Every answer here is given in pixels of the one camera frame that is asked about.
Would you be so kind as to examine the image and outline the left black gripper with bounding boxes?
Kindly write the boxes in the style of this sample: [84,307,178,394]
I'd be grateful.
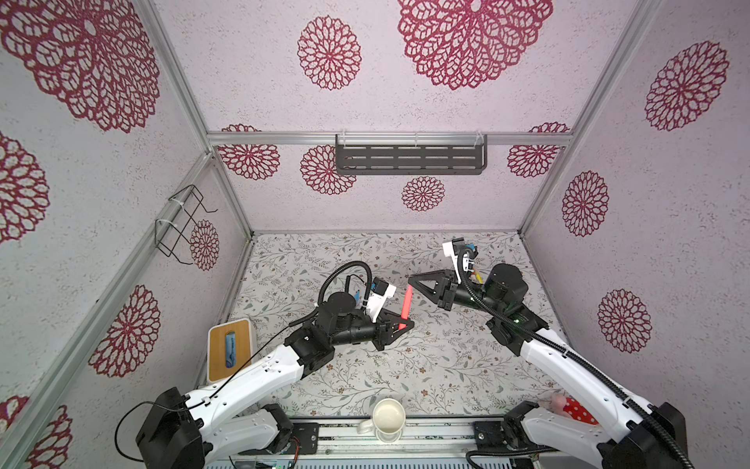
[332,309,414,351]

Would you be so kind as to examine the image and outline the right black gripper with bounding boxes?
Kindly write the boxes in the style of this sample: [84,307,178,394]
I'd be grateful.
[410,272,504,322]

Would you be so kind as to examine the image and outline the pink marker pen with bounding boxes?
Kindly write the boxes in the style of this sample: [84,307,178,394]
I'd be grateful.
[400,285,413,320]

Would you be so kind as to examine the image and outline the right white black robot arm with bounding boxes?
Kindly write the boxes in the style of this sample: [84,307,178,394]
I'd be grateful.
[408,264,693,468]

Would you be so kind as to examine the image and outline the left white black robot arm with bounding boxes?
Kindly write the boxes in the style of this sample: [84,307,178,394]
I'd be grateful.
[135,292,414,468]

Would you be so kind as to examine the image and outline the white ceramic mug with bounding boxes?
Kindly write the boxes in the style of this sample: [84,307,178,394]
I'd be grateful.
[357,398,406,444]

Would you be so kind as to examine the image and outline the pink plush toy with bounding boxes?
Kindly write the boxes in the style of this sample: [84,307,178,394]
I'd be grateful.
[551,394,599,425]

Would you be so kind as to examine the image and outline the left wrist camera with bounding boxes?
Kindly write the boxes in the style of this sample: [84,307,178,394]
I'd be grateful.
[365,277,396,322]

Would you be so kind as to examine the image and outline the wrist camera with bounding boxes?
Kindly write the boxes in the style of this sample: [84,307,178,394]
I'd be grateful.
[365,277,396,322]
[441,238,479,285]

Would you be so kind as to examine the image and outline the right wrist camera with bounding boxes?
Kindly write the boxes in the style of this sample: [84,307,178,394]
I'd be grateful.
[441,238,479,285]

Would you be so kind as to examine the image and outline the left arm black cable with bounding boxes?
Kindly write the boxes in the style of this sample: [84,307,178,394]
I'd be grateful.
[113,260,374,464]

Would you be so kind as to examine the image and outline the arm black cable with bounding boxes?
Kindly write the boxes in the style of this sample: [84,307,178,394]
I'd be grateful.
[455,245,695,469]
[113,260,374,464]

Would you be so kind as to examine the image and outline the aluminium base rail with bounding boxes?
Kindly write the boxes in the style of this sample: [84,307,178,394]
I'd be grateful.
[204,417,593,469]

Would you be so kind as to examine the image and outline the dark grey wall shelf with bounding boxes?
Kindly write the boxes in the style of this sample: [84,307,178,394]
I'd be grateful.
[334,135,488,176]

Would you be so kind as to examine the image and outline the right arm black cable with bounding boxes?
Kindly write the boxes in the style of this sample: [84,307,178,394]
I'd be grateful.
[455,245,695,469]

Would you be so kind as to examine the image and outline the black wire wall rack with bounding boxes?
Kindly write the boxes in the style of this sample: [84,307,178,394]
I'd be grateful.
[152,184,217,266]

